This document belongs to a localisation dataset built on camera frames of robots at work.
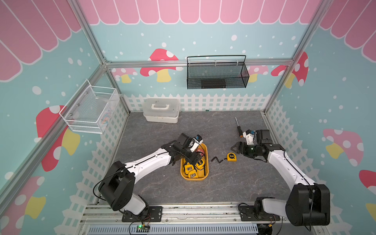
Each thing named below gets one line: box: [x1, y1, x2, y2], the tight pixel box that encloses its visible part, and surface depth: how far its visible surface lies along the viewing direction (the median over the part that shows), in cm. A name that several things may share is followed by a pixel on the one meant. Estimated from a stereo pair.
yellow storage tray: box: [180, 142, 210, 182], surface depth 89 cm
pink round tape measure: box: [196, 148, 205, 157], surface depth 96 cm
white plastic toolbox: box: [142, 97, 181, 124], surface depth 111 cm
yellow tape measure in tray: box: [188, 170, 199, 179], surface depth 86 cm
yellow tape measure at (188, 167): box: [184, 164, 195, 175], surface depth 89 cm
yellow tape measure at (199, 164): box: [195, 158, 205, 170], surface depth 91 cm
